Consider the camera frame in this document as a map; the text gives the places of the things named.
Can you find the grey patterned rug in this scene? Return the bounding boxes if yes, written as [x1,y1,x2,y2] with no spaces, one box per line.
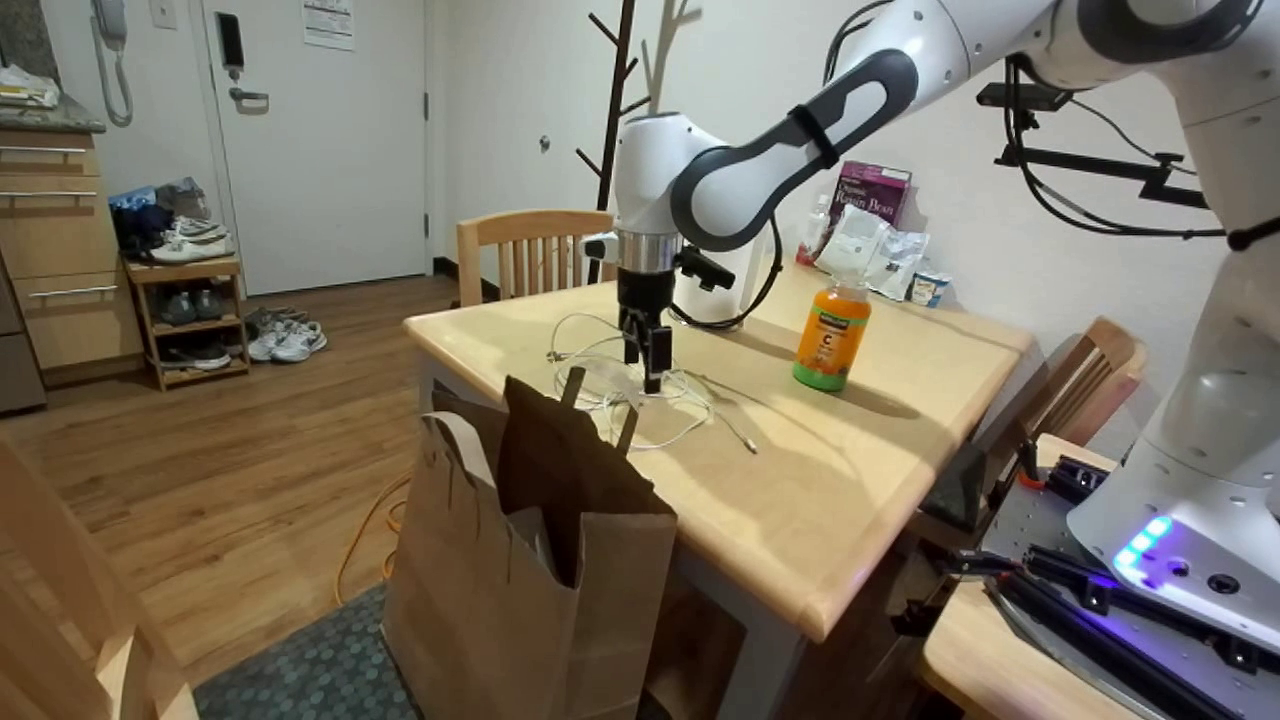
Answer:
[190,583,431,720]

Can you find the purple package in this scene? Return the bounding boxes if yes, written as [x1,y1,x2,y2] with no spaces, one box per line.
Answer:
[829,156,921,231]

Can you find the white paper notice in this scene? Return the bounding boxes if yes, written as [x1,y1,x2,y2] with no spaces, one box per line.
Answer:
[297,0,359,56]

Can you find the small white blue box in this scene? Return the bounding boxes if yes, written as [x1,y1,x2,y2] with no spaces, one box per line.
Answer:
[902,268,959,311]

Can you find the grey metal bin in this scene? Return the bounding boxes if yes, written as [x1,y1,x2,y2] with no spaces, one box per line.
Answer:
[0,255,50,421]

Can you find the black orange bar clamp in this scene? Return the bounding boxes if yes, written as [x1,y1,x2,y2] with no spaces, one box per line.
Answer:
[1017,444,1115,508]
[902,536,1280,676]

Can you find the light wooden dresser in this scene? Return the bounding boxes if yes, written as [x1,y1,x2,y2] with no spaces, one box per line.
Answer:
[0,106,148,392]

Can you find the orange floor cable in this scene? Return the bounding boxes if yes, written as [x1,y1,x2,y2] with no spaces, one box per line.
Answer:
[330,475,415,611]

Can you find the light wooden slat chair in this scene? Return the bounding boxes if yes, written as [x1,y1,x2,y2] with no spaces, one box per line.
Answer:
[0,434,203,720]
[451,208,625,311]

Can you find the grey robot mounting plate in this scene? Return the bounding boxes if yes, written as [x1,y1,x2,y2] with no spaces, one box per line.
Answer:
[981,475,1280,720]

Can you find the black door keypad lock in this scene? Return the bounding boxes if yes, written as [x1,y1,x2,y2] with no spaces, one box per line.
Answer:
[213,10,247,76]

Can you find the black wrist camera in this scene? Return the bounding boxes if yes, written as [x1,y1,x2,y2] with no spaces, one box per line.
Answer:
[666,243,739,295]

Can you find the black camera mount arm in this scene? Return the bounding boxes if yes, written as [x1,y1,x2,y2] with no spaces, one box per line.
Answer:
[993,111,1224,217]

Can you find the blue fabric bag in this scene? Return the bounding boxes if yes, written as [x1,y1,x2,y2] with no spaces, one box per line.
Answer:
[107,186,170,258]

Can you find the white door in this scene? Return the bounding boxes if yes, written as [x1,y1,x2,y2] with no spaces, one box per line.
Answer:
[196,0,431,301]

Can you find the wooden shoe rack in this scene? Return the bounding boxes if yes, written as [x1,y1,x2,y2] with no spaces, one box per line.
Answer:
[121,253,257,392]

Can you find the black fixed camera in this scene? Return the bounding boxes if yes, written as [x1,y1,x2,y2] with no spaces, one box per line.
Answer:
[977,78,1075,119]

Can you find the white paper towel roll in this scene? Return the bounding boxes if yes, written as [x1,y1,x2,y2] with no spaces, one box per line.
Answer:
[675,241,778,335]

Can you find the orange juice bottle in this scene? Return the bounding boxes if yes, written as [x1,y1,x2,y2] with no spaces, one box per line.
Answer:
[788,264,874,397]

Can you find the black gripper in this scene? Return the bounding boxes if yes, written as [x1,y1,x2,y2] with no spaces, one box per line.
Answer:
[613,264,675,400]

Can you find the white wall phone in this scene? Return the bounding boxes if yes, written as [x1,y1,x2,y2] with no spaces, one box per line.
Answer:
[86,0,139,132]

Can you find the white sneaker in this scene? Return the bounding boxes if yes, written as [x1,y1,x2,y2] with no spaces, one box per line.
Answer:
[144,217,238,268]
[265,315,330,368]
[238,307,292,355]

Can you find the brown wooden chair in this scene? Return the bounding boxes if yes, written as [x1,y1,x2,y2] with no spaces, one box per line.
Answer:
[916,315,1150,536]

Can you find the brown paper bag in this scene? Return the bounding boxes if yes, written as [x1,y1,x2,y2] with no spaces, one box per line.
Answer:
[379,364,680,720]

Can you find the black coat rack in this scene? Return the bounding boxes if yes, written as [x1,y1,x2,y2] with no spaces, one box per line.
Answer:
[571,0,656,286]

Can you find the dark grey shoe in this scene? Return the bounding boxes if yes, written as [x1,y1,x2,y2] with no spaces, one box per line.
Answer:
[157,177,216,229]

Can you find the folded white cloth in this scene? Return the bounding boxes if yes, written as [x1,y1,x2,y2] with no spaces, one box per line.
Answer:
[0,64,65,116]

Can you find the thin white cable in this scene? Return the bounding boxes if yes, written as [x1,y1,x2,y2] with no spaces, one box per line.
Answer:
[538,307,765,457]

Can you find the white plastic bag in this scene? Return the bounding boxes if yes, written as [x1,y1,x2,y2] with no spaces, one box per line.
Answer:
[795,200,934,307]

